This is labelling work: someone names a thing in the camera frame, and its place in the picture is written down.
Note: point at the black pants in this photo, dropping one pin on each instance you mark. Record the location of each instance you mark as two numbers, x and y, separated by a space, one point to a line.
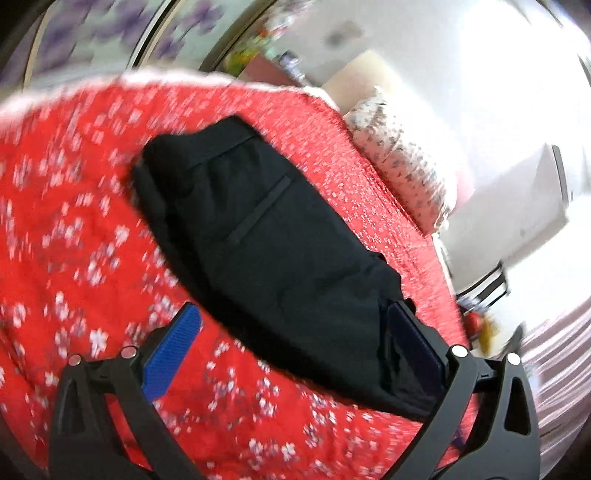
256 244

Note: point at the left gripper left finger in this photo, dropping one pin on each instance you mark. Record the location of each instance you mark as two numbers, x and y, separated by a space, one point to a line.
84 442

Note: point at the floral sliding wardrobe door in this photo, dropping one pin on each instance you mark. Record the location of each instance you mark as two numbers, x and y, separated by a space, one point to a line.
49 42

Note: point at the floral white pillow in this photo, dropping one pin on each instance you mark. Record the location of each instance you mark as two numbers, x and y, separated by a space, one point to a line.
410 168

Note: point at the cream pink headboard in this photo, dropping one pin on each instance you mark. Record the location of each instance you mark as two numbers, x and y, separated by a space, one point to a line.
359 78

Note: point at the left bedside table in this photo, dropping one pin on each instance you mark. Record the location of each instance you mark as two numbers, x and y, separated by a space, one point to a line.
282 70

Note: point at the red and yellow items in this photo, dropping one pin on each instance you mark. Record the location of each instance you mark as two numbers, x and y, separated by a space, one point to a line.
481 329

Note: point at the pink striped curtain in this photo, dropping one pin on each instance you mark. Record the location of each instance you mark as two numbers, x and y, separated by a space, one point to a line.
556 356

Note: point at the black chair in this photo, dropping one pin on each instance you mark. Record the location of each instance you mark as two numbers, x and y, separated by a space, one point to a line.
482 296

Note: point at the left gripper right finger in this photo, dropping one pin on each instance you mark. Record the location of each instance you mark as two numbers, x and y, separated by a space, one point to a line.
504 442

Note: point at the red floral bedspread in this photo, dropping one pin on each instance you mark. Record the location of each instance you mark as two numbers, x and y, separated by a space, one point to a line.
82 274

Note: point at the plush toy stack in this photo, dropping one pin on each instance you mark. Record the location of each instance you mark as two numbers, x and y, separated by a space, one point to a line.
270 26

